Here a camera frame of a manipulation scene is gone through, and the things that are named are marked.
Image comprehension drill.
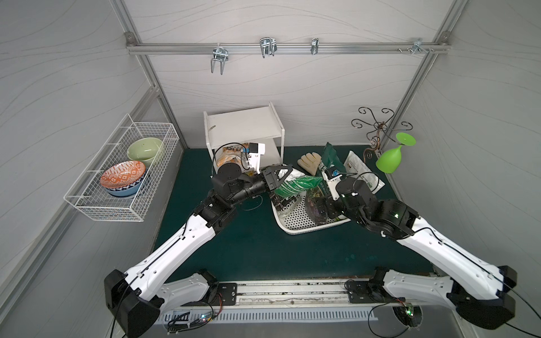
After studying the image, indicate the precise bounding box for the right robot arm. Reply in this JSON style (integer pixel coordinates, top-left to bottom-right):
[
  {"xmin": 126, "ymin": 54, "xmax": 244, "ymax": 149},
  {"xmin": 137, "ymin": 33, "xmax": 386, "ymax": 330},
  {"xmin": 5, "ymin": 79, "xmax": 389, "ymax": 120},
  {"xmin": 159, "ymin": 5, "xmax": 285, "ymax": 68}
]
[{"xmin": 316, "ymin": 176, "xmax": 517, "ymax": 330}]

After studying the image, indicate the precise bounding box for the white wire wall basket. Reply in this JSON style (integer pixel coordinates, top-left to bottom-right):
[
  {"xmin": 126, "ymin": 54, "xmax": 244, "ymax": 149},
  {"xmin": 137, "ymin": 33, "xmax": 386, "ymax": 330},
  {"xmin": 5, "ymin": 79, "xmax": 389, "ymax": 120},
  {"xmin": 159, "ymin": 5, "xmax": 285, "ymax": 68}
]
[{"xmin": 64, "ymin": 115, "xmax": 179, "ymax": 222}]

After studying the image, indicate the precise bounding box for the white two-tier shelf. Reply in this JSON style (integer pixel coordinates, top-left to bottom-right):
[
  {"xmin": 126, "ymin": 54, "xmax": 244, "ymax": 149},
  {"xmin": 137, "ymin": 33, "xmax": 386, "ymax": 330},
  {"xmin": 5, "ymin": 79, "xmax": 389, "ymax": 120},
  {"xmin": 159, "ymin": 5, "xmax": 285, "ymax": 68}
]
[{"xmin": 204, "ymin": 102, "xmax": 285, "ymax": 167}]

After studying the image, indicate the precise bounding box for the light green bowl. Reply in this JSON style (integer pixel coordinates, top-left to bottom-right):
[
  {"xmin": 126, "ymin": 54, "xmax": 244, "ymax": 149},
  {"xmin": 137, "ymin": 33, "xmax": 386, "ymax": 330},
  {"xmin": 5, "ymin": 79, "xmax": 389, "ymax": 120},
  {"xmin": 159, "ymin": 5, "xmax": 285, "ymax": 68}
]
[{"xmin": 127, "ymin": 137, "xmax": 164, "ymax": 169}]

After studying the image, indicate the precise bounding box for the orange snack bag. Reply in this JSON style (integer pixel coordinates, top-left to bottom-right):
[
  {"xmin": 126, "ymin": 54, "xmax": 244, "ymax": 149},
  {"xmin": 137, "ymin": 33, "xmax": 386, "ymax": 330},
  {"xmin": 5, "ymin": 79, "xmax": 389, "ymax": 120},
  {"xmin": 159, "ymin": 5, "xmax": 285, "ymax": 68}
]
[{"xmin": 214, "ymin": 142, "xmax": 249, "ymax": 171}]

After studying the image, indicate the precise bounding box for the white work glove red cuff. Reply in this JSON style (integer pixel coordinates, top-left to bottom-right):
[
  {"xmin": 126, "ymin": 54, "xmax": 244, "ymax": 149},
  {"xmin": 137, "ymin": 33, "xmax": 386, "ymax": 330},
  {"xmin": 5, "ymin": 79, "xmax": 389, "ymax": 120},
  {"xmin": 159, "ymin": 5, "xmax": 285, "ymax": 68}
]
[{"xmin": 297, "ymin": 152, "xmax": 321, "ymax": 176}]

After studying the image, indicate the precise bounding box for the metal double hook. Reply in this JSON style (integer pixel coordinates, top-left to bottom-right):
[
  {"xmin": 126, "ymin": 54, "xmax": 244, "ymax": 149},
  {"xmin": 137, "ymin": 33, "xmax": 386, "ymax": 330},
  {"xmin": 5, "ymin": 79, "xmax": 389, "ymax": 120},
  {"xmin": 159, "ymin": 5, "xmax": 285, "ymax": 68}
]
[
  {"xmin": 211, "ymin": 46, "xmax": 229, "ymax": 75},
  {"xmin": 259, "ymin": 37, "xmax": 278, "ymax": 59}
]

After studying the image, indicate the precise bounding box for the white green shelf bag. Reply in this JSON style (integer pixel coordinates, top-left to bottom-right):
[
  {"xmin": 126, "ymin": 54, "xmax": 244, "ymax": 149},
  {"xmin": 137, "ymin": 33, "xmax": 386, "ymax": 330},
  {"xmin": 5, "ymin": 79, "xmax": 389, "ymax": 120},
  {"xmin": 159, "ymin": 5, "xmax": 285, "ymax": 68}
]
[{"xmin": 274, "ymin": 168, "xmax": 323, "ymax": 197}]

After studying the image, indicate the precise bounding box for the white green fertilizer bag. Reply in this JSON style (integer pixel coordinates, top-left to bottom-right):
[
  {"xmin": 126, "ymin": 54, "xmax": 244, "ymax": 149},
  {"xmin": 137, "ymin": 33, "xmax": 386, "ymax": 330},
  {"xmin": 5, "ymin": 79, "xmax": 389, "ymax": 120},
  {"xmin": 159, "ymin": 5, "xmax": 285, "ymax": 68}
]
[{"xmin": 344, "ymin": 151, "xmax": 385, "ymax": 194}]

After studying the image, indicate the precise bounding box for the horizontal aluminium rail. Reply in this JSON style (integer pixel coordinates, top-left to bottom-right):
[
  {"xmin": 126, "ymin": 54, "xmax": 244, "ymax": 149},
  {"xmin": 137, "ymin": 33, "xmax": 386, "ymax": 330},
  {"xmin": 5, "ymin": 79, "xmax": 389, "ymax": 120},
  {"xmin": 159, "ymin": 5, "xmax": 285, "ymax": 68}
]
[{"xmin": 125, "ymin": 32, "xmax": 452, "ymax": 56}]

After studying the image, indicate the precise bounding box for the metal double hook left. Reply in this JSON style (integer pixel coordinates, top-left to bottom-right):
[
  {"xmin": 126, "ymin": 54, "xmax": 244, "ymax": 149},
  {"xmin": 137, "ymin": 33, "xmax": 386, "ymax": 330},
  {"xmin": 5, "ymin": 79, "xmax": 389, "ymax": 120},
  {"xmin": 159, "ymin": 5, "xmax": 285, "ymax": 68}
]
[{"xmin": 211, "ymin": 46, "xmax": 229, "ymax": 75}]

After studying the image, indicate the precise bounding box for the white slotted cable duct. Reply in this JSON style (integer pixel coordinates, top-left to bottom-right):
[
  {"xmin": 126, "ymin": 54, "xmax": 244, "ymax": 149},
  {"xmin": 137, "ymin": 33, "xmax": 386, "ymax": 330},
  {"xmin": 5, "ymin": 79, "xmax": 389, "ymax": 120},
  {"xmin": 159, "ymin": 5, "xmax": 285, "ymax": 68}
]
[{"xmin": 160, "ymin": 307, "xmax": 379, "ymax": 325}]

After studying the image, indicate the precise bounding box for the black cable right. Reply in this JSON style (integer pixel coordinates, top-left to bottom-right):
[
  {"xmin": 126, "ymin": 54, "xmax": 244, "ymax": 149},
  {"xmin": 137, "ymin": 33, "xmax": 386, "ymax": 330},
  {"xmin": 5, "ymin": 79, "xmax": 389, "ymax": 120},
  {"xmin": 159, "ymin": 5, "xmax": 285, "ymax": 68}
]
[{"xmin": 366, "ymin": 301, "xmax": 413, "ymax": 338}]

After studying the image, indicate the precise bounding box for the metal bracket hook right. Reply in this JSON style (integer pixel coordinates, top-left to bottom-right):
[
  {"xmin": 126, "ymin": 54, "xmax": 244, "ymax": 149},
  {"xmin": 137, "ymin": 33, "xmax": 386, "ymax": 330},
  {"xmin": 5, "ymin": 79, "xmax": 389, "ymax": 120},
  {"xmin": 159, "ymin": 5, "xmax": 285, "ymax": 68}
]
[{"xmin": 396, "ymin": 39, "xmax": 438, "ymax": 56}]

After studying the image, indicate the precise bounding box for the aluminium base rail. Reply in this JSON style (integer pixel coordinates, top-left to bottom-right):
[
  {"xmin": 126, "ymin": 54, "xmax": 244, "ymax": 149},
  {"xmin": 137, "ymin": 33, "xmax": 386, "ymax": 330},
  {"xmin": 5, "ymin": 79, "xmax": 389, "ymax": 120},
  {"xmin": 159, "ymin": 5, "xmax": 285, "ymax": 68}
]
[{"xmin": 124, "ymin": 276, "xmax": 440, "ymax": 309}]

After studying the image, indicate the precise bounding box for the black white fertilizer bag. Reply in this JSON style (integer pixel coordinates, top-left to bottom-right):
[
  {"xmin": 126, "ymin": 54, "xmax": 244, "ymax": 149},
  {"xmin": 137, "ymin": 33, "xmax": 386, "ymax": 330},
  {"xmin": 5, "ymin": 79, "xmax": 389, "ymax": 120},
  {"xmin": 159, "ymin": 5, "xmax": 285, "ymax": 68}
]
[{"xmin": 270, "ymin": 192, "xmax": 307, "ymax": 221}]

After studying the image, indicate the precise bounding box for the metal clip hook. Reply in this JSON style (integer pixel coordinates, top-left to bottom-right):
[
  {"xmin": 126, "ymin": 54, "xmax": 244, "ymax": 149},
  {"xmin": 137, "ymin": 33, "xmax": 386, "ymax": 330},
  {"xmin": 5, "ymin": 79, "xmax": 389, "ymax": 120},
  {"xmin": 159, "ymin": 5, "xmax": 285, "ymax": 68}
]
[{"xmin": 311, "ymin": 38, "xmax": 319, "ymax": 55}]

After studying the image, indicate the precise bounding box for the green plastic wine glass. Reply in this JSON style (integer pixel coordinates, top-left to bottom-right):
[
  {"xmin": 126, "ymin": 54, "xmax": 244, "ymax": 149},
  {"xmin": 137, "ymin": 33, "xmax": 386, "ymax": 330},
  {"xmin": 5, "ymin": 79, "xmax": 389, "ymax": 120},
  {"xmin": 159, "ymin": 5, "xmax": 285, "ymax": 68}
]
[{"xmin": 376, "ymin": 132, "xmax": 416, "ymax": 174}]

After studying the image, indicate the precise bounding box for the wire bundle left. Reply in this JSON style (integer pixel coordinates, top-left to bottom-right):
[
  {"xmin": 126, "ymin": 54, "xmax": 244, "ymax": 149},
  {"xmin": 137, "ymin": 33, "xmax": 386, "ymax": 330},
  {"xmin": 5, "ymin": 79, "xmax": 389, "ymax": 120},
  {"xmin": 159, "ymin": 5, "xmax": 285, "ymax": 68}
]
[{"xmin": 164, "ymin": 291, "xmax": 224, "ymax": 335}]

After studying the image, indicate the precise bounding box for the metal double hook middle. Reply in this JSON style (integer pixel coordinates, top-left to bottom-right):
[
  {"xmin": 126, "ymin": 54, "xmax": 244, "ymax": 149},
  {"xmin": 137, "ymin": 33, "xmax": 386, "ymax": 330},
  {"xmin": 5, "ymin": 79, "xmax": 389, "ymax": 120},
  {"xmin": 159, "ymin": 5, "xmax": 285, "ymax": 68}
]
[{"xmin": 259, "ymin": 37, "xmax": 278, "ymax": 59}]

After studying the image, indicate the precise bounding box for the dark green soil bag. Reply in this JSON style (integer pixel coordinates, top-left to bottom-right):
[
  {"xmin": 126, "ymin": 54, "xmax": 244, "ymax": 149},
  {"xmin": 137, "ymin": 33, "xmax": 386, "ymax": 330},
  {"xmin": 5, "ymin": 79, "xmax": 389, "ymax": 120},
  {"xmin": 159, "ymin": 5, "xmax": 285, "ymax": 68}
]
[{"xmin": 306, "ymin": 143, "xmax": 346, "ymax": 225}]

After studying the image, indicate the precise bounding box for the copper scroll stand rod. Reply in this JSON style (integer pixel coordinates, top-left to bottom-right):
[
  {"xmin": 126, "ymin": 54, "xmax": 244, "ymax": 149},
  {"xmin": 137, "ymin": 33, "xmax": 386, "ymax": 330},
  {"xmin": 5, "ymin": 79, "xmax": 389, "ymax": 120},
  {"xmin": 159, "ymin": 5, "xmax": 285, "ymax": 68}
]
[{"xmin": 351, "ymin": 106, "xmax": 414, "ymax": 163}]

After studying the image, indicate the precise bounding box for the aluminium frame post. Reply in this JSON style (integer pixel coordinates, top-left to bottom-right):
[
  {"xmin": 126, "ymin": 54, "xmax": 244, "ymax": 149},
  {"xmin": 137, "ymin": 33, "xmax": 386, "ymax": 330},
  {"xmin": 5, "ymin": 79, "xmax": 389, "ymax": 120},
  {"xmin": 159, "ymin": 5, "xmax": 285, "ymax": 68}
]
[{"xmin": 391, "ymin": 0, "xmax": 468, "ymax": 128}]

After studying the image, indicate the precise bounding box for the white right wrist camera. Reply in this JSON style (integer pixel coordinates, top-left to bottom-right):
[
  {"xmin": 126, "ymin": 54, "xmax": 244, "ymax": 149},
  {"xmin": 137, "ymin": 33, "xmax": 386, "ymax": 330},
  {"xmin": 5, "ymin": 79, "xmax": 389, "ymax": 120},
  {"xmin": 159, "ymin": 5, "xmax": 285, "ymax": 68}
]
[{"xmin": 322, "ymin": 166, "xmax": 342, "ymax": 201}]

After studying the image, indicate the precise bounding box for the orange patterned bowl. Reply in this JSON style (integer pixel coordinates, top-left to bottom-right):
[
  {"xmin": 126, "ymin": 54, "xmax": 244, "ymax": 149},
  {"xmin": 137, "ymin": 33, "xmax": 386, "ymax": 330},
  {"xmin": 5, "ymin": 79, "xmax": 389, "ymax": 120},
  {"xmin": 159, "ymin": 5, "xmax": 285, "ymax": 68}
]
[{"xmin": 99, "ymin": 161, "xmax": 146, "ymax": 189}]

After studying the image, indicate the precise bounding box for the blue bowl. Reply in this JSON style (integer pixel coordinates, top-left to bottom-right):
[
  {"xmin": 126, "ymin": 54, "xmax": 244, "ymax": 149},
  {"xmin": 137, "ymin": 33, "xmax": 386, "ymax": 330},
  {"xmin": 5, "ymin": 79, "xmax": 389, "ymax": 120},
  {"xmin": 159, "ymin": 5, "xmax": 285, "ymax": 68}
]
[{"xmin": 105, "ymin": 174, "xmax": 146, "ymax": 198}]

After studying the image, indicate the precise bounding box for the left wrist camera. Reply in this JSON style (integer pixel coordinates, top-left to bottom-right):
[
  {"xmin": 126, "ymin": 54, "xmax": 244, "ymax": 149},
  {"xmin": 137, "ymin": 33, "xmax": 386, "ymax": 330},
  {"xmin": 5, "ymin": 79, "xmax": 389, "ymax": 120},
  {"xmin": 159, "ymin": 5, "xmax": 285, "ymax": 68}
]
[{"xmin": 246, "ymin": 142, "xmax": 266, "ymax": 173}]

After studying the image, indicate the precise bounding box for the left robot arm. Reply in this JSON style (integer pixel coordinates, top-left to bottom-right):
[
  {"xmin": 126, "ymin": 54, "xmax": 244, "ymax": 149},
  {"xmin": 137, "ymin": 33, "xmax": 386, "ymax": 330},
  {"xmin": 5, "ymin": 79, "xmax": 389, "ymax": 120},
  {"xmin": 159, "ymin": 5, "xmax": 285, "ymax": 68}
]
[{"xmin": 104, "ymin": 163, "xmax": 293, "ymax": 337}]

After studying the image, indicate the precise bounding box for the white perforated plastic basket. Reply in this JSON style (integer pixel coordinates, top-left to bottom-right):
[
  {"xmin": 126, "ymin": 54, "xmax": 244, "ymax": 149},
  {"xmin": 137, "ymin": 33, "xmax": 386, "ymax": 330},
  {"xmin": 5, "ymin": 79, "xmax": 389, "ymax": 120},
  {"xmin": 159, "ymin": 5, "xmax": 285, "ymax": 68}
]
[{"xmin": 271, "ymin": 192, "xmax": 350, "ymax": 235}]

